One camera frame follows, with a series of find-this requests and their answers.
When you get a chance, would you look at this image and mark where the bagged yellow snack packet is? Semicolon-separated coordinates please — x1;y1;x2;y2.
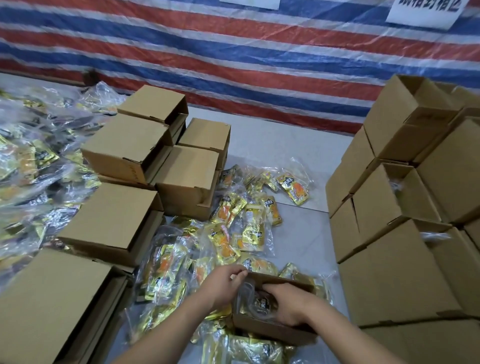
239;288;279;317

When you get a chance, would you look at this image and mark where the stack of filled cardboard cartons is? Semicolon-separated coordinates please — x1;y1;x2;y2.
325;74;480;364

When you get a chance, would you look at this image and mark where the person's left forearm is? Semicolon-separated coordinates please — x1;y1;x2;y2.
112;296;223;364

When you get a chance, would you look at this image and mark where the stack of closed cardboard cartons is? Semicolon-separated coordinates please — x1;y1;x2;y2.
0;84;232;364

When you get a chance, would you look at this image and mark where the heap of clear bagged packets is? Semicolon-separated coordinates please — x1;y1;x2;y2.
0;80;127;287

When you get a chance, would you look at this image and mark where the person's left hand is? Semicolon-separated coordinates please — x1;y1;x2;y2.
200;264;248;311

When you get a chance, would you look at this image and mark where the white paper sign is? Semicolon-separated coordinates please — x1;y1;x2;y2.
385;0;470;31

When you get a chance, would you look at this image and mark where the person's right hand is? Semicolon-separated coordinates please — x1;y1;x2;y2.
262;283;320;327

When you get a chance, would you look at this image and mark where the person's right forearm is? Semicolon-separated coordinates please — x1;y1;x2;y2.
300;300;407;364

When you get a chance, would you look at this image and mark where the pile of yellow snack packets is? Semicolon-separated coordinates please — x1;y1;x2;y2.
127;157;335;364

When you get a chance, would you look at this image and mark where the red blue striped tarpaulin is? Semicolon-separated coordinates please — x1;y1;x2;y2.
0;0;480;135

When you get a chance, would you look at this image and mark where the small cardboard box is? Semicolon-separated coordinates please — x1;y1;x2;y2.
232;271;320;346

